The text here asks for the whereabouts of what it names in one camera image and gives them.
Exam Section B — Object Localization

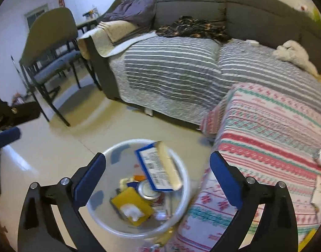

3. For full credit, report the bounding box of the white round bin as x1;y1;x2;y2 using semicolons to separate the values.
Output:
86;139;192;240

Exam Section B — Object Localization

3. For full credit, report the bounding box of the red drink can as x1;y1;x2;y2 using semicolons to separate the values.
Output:
136;179;163;202

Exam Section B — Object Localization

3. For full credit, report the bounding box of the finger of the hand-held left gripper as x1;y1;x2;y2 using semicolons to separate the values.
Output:
0;126;21;152
0;101;42;133

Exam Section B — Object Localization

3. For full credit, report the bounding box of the purple blanket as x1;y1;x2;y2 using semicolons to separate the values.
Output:
101;0;158;28

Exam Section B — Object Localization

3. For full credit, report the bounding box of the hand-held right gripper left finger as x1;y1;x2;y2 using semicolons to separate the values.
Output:
17;152;110;252

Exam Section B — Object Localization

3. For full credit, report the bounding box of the grey striped quilt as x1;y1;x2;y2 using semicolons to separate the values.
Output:
107;35;321;127

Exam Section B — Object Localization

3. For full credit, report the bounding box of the beige quilt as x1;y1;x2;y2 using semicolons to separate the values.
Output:
78;20;157;61

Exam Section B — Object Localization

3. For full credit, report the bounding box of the white plush toy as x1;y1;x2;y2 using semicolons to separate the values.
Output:
273;40;320;75

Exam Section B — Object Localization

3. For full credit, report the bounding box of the white paper wrapper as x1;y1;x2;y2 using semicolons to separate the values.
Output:
310;175;321;212

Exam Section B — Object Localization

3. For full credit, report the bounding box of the black frame padded chair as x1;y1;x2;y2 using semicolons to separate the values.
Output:
19;7;82;127

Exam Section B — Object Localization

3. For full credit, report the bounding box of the dark table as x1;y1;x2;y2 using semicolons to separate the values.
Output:
76;18;103;36

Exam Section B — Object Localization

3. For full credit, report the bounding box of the patterned printed blanket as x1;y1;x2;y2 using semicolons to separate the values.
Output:
174;82;321;252

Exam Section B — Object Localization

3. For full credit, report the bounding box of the white tissue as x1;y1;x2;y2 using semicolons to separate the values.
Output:
121;203;146;222

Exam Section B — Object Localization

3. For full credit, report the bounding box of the yellow sponge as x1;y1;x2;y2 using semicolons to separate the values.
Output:
110;187;155;227

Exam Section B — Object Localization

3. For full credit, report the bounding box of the window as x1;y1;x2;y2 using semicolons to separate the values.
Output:
24;3;50;29

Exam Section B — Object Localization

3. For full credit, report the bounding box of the blue cardboard carton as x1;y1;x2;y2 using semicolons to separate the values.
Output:
135;140;183;192

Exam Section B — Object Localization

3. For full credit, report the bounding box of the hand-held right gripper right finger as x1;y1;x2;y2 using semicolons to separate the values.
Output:
209;151;299;252

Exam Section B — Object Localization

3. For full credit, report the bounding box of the dark floral cloth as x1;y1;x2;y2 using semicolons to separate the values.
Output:
156;16;231;44

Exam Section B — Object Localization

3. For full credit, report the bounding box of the dark grey sofa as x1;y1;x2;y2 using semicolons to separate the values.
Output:
86;0;321;133

